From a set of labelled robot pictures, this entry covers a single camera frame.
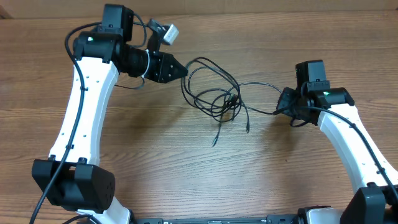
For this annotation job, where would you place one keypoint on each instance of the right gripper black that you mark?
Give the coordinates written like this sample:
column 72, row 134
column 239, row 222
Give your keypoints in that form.
column 285, row 105

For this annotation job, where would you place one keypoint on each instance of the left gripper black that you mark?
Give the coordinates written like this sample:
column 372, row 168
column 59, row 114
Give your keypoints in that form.
column 160, row 73

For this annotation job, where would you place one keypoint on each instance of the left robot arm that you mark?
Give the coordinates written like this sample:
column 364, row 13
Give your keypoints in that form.
column 71, row 176

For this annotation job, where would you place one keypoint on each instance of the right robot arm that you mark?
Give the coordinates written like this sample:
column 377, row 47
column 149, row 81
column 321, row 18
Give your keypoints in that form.
column 333, row 110

